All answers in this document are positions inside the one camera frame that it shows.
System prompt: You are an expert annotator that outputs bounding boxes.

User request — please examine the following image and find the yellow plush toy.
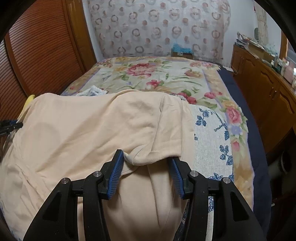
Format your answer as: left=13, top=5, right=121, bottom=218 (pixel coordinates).
left=20, top=95, right=36, bottom=122

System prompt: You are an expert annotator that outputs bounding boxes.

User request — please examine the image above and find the cardboard box with blue cloth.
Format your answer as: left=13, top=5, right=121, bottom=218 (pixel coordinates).
left=171, top=43, right=193, bottom=59

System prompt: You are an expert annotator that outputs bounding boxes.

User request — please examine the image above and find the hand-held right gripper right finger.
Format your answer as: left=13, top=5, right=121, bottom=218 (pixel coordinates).
left=168, top=157, right=264, bottom=241

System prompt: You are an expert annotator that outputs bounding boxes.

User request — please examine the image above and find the pile of papers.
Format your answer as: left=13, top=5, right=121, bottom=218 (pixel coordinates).
left=235, top=32, right=250, bottom=47

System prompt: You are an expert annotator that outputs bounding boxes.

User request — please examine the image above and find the circle patterned wall curtain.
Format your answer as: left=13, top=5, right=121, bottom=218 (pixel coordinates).
left=89, top=0, right=232, bottom=63

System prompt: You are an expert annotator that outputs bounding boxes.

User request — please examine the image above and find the open cardboard box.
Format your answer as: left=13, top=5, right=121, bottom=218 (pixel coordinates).
left=248, top=43, right=266, bottom=58

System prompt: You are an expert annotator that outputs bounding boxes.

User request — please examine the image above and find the wooden sideboard cabinet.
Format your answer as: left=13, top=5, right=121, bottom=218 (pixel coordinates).
left=231, top=44, right=296, bottom=154

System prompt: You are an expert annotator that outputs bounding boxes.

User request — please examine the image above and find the peach printed t-shirt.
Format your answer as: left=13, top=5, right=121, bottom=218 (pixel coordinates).
left=0, top=89, right=193, bottom=241

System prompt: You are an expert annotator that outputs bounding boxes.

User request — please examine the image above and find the floral blanket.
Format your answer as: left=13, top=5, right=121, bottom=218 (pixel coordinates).
left=60, top=56, right=255, bottom=209

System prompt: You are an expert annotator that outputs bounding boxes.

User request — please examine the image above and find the pink bottle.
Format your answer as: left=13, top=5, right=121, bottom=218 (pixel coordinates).
left=283, top=61, right=296, bottom=82

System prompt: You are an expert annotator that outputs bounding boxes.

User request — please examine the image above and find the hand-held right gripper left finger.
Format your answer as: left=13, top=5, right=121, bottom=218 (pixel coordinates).
left=23, top=149, right=124, bottom=241

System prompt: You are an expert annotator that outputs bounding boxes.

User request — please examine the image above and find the tied beige curtain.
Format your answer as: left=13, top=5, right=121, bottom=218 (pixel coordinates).
left=254, top=0, right=269, bottom=44

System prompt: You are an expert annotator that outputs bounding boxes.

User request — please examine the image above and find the dark blue bed sheet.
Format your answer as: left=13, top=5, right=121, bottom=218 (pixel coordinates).
left=217, top=67, right=272, bottom=234

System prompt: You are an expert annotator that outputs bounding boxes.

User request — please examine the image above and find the wooden louvred wardrobe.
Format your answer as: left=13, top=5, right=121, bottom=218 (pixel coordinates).
left=0, top=0, right=97, bottom=121

